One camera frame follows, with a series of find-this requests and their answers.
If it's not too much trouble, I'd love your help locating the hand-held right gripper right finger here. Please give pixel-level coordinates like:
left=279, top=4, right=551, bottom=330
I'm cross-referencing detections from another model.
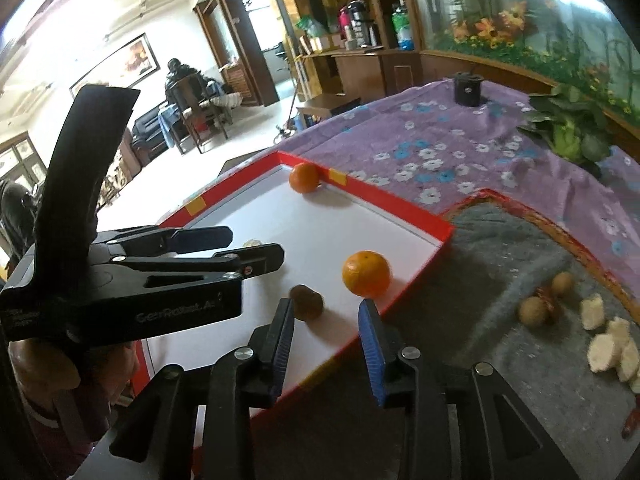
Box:
left=357, top=298, right=566, bottom=480

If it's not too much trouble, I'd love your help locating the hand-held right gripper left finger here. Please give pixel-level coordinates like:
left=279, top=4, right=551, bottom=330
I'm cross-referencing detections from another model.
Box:
left=107, top=298, right=296, bottom=480

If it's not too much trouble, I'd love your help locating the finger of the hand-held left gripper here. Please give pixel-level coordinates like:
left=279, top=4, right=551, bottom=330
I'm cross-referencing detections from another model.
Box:
left=107, top=242, right=287, bottom=281
left=95, top=226, right=234, bottom=257

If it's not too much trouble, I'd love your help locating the red cardboard box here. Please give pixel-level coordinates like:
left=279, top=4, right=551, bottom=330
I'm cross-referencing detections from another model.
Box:
left=131, top=150, right=456, bottom=418

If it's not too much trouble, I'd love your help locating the red date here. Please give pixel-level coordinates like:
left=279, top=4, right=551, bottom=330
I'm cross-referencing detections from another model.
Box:
left=620, top=405, right=640, bottom=441
left=536, top=290, right=562, bottom=323

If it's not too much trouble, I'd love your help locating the person's left hand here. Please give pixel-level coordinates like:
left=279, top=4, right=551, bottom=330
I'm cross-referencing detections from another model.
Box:
left=12, top=341, right=139, bottom=411

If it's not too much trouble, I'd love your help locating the brown round fruit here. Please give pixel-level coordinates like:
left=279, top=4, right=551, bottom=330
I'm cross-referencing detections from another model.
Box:
left=289, top=284, right=324, bottom=321

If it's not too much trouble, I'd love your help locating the large orange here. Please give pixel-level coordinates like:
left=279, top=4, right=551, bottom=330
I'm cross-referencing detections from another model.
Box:
left=342, top=250, right=391, bottom=297

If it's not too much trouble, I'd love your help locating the small orange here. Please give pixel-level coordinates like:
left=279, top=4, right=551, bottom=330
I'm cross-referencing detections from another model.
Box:
left=289, top=162, right=321, bottom=194

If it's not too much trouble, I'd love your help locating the black sofa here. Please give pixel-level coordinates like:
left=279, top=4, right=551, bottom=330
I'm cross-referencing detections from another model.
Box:
left=131, top=105, right=173, bottom=166

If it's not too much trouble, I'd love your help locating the wooden chair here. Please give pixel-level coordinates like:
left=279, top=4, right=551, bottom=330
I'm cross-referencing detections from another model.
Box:
left=167, top=72, right=232, bottom=155

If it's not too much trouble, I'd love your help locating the grey mat with braided edge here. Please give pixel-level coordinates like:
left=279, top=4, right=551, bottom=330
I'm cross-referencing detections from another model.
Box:
left=250, top=189, right=640, bottom=480

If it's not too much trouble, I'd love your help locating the tan longan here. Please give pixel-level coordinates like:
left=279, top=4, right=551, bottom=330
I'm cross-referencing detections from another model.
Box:
left=551, top=271, right=575, bottom=297
left=518, top=296, right=546, bottom=329

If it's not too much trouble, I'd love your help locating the wooden stool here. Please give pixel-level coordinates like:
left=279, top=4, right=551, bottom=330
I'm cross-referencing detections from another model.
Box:
left=296, top=92, right=362, bottom=122

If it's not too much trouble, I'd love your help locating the purple floral cloth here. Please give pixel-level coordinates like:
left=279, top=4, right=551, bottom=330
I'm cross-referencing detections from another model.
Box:
left=220, top=80, right=640, bottom=313

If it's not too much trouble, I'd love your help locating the wooden cabinet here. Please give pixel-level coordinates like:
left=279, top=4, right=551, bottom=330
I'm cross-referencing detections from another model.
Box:
left=300, top=46, right=424, bottom=107

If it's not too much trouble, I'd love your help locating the person's maroon clothing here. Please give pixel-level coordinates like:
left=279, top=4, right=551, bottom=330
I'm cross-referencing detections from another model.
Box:
left=22, top=395, right=106, bottom=466

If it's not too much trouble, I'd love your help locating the green bag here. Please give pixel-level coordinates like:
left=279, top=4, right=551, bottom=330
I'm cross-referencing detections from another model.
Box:
left=296, top=15, right=326, bottom=38

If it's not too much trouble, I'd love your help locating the black thermos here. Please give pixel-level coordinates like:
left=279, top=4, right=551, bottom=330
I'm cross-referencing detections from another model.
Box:
left=346, top=0, right=379, bottom=49

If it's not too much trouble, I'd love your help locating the black cup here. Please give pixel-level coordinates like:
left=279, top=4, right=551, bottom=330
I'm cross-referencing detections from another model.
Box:
left=453, top=72, right=484, bottom=107

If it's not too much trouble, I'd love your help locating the green bottle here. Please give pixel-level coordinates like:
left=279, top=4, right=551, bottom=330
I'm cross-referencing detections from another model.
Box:
left=391, top=5, right=416, bottom=52

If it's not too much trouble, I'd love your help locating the green leafy vegetable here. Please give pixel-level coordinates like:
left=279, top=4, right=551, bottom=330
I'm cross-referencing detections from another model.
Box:
left=517, top=84, right=614, bottom=166

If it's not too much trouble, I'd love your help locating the floral glass panel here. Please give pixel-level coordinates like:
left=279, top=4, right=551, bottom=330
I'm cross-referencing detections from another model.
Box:
left=405, top=0, right=640, bottom=117

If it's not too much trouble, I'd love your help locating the framed wall painting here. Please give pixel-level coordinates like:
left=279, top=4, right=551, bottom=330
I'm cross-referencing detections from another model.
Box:
left=69, top=32, right=161, bottom=99

